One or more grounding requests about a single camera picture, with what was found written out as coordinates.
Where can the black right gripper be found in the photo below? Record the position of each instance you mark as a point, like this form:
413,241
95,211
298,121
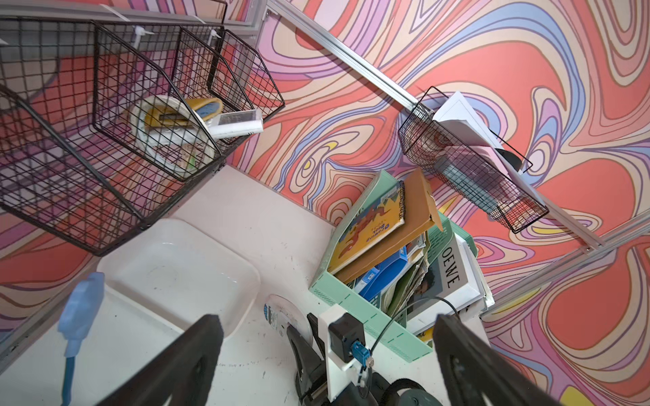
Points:
311,376

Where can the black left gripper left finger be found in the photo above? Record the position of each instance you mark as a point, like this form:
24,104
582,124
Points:
182,374

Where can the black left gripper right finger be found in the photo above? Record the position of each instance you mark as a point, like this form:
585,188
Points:
475,374

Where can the white mouse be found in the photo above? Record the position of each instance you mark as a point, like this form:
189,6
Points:
281,313

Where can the white storage box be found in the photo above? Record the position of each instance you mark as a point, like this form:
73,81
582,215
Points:
180,274

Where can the white binder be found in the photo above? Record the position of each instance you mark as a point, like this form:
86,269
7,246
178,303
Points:
453,281

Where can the green file organizer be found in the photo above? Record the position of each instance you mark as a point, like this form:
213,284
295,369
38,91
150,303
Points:
331,290

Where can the magazines stack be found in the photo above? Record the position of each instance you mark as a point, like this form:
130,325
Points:
421,276

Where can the blue booklet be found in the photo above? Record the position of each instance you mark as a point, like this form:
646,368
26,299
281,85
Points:
373,282

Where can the brown folder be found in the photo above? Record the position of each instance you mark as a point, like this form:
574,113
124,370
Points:
421,215

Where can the colourful spiral notebook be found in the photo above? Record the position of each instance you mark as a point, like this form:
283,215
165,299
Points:
369,227

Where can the white paper sheets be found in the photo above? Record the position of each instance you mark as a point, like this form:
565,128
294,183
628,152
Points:
458,116

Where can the white remote control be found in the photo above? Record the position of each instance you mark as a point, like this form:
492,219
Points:
237,124

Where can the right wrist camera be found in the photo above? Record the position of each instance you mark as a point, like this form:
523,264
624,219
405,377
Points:
348,360

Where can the black wire basket back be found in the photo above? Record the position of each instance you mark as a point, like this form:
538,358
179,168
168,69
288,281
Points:
431,147

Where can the black wire basket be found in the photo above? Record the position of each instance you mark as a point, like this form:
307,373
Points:
431,147
69,164

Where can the black wire basket left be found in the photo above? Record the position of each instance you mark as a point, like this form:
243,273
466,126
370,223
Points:
69,164

